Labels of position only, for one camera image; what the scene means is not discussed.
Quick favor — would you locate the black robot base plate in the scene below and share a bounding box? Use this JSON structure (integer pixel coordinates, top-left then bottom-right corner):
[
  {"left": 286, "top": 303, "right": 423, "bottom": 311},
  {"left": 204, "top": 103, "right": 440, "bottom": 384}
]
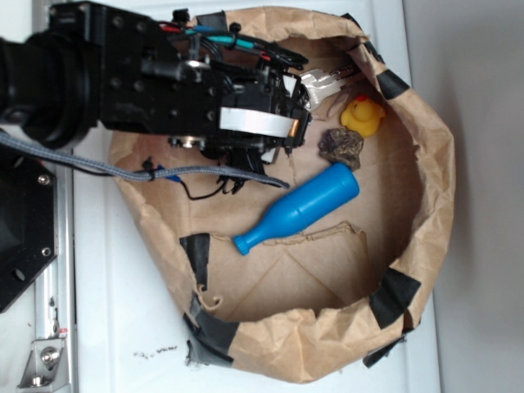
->
[{"left": 1, "top": 149, "right": 55, "bottom": 313}]

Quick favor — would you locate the yellow rubber duck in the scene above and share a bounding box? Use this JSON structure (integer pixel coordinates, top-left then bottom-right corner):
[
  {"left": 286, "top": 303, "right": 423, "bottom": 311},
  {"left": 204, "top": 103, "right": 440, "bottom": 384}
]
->
[{"left": 340, "top": 94, "right": 386, "bottom": 138}]

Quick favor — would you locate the metal corner bracket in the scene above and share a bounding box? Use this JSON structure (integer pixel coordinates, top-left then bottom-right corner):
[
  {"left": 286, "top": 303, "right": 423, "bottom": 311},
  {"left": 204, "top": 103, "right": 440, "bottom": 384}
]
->
[{"left": 16, "top": 338, "right": 70, "bottom": 392}]

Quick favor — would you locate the dark grey rock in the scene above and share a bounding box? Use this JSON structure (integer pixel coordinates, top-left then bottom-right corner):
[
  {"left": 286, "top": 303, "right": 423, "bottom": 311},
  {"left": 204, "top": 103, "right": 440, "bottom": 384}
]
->
[{"left": 318, "top": 128, "right": 364, "bottom": 172}]

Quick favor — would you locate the brown paper bag bin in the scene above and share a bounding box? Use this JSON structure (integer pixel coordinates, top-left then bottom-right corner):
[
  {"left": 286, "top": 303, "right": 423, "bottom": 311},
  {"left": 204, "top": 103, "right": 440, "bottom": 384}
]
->
[{"left": 118, "top": 7, "right": 456, "bottom": 383}]

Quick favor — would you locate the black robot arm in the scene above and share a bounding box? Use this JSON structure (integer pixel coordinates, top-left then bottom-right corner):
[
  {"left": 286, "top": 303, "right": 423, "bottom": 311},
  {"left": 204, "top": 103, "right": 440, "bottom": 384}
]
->
[{"left": 1, "top": 2, "right": 310, "bottom": 156}]

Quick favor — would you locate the silver key bunch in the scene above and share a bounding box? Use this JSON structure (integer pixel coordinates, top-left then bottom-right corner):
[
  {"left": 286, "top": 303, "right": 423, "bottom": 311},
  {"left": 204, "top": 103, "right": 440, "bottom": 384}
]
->
[{"left": 300, "top": 66, "right": 355, "bottom": 112}]

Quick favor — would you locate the blue plastic bottle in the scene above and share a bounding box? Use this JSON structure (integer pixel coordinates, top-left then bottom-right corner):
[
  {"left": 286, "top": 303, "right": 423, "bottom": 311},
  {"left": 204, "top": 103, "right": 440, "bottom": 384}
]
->
[{"left": 233, "top": 163, "right": 359, "bottom": 255}]

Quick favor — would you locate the grey braided cable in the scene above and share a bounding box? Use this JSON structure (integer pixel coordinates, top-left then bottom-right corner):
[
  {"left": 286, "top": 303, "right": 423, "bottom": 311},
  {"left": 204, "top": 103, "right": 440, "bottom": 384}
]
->
[{"left": 0, "top": 129, "right": 291, "bottom": 190}]

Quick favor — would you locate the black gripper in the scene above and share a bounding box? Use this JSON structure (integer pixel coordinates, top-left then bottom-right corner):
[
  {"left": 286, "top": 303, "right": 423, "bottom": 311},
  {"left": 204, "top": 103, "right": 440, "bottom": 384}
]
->
[{"left": 48, "top": 2, "right": 311, "bottom": 160}]

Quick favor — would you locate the aluminium rail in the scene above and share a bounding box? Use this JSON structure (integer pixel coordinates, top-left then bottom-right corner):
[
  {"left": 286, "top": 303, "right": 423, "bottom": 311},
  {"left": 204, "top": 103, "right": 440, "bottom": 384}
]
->
[{"left": 31, "top": 0, "right": 77, "bottom": 340}]

